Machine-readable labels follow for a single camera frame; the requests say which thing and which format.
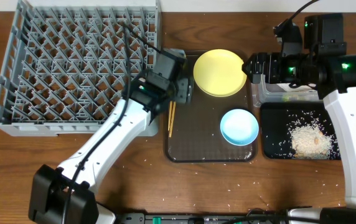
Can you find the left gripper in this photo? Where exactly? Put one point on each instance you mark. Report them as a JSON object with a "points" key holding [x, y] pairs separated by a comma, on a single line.
{"points": [[183, 86]]}

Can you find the clear plastic bin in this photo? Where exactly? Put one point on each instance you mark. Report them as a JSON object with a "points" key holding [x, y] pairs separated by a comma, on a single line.
{"points": [[273, 93]]}

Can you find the right wooden chopstick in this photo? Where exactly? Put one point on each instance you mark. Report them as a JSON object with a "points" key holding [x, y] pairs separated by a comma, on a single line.
{"points": [[172, 118]]}

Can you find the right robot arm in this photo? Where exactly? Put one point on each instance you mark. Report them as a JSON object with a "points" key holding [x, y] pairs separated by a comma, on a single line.
{"points": [[335, 79]]}

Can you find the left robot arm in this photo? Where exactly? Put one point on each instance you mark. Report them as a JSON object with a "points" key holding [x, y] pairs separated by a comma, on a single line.
{"points": [[66, 194]]}

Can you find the grey dish rack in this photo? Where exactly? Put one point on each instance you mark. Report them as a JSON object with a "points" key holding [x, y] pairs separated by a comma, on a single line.
{"points": [[65, 66]]}

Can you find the light blue bowl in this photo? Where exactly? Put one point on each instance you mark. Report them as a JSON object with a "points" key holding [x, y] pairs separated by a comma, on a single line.
{"points": [[239, 127]]}

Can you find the left wooden chopstick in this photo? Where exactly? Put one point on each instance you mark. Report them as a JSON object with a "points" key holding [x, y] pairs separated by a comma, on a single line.
{"points": [[170, 115]]}

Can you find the green snack wrapper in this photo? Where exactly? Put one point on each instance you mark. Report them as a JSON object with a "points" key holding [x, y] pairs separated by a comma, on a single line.
{"points": [[294, 97]]}

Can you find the dark brown serving tray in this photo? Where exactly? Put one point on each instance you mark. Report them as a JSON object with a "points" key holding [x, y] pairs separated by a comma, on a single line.
{"points": [[196, 135]]}

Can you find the wooden chopstick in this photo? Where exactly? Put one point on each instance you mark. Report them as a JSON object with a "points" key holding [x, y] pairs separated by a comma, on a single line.
{"points": [[172, 118], [170, 115]]}

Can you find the spilled rice pile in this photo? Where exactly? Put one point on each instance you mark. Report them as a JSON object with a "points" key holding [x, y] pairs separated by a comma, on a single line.
{"points": [[310, 141]]}

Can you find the black waste tray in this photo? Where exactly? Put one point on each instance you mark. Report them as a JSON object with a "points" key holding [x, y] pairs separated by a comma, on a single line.
{"points": [[277, 130]]}

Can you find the yellow plate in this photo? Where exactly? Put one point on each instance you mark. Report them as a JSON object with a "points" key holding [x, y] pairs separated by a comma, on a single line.
{"points": [[219, 73]]}

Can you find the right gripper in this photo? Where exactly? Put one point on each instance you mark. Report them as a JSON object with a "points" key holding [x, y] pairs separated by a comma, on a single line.
{"points": [[273, 60]]}

